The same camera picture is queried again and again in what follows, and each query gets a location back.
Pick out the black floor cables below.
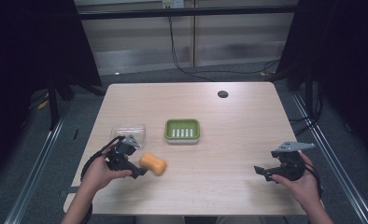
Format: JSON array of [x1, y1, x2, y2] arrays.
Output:
[[288, 83, 325, 137]]

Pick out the orange soap bar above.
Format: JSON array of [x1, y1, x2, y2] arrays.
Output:
[[138, 151, 168, 177]]

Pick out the person's right hand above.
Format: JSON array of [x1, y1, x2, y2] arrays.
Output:
[[270, 151, 322, 213]]

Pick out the dark curtain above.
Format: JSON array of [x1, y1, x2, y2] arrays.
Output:
[[275, 0, 368, 162], [0, 0, 103, 188]]

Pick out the person's left hand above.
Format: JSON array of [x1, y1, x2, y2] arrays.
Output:
[[80, 147, 134, 194]]

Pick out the left hand-held gripper cable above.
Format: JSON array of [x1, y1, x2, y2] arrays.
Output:
[[79, 135, 126, 182]]

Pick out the right hand-held gripper cable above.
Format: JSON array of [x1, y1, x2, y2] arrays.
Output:
[[303, 161, 324, 201]]

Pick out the black horizontal bar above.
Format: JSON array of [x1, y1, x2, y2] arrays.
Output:
[[78, 5, 299, 21]]

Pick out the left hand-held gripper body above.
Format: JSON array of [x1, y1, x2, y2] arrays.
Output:
[[105, 133, 142, 173]]

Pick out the metal floor rail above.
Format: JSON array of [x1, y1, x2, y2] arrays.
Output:
[[4, 115, 66, 224], [290, 91, 368, 224]]

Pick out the hand-held gripper cable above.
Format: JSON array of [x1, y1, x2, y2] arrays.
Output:
[[79, 135, 126, 182], [303, 161, 324, 201]]

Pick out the black hanging wall cable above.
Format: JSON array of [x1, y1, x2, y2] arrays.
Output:
[[167, 16, 281, 83]]

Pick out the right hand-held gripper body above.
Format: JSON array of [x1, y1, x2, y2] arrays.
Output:
[[270, 141, 316, 182]]

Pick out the white wall socket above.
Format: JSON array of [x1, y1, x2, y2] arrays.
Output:
[[161, 0, 185, 9]]

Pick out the green soap dish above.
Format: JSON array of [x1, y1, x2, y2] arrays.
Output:
[[163, 119, 202, 145]]

